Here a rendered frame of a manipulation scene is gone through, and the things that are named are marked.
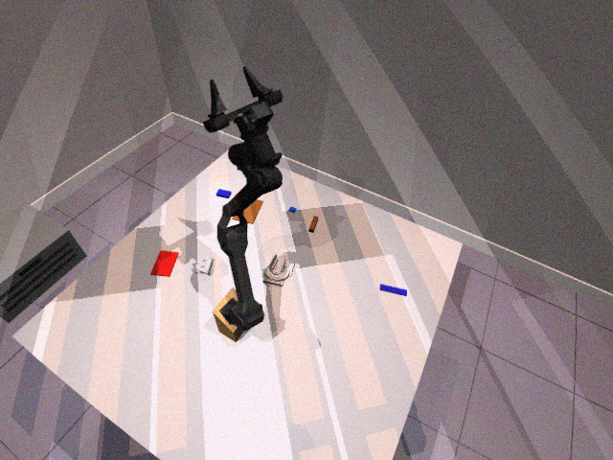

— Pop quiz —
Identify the dark blue flat bar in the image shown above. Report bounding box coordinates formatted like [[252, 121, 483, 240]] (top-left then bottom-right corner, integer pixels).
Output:
[[379, 285, 407, 296]]

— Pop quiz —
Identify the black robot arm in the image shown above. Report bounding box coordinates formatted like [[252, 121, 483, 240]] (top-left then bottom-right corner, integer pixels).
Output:
[[217, 102, 283, 331]]

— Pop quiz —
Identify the red flat rectangular plate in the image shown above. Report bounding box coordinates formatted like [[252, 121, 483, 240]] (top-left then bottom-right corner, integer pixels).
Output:
[[150, 251, 179, 277]]

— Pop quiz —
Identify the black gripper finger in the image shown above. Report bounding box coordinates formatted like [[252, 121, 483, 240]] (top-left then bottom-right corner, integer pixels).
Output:
[[208, 80, 227, 118], [243, 67, 274, 98]]

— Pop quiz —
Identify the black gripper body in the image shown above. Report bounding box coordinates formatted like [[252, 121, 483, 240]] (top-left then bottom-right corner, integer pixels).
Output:
[[203, 89, 283, 145]]

